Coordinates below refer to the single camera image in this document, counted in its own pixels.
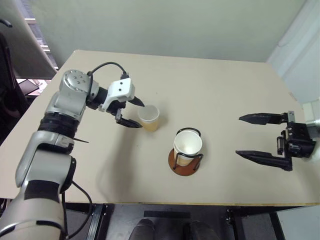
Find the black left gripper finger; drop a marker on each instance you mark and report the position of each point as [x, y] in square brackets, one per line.
[130, 122]
[137, 102]

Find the white door panel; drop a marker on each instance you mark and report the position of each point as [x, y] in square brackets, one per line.
[297, 37]

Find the window blinds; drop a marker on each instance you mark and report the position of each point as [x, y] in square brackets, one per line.
[37, 32]

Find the black office chair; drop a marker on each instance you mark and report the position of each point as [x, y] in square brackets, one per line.
[7, 87]

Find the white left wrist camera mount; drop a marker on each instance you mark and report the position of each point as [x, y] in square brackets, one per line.
[121, 88]

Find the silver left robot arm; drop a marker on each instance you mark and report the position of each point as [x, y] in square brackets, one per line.
[67, 100]

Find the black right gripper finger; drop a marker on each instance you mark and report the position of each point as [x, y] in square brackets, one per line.
[267, 158]
[262, 118]

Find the dark rounded shape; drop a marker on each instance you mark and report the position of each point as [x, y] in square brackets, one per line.
[142, 230]

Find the dark laptop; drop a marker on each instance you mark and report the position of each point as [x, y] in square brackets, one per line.
[30, 87]

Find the black metal table leg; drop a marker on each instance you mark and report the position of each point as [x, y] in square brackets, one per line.
[232, 221]
[98, 220]

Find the white slanted board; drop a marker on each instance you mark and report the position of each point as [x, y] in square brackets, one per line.
[27, 50]

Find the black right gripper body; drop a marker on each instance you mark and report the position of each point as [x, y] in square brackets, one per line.
[298, 143]

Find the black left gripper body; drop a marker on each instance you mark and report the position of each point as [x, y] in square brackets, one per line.
[117, 110]

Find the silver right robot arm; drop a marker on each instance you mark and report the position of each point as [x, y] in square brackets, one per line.
[314, 127]

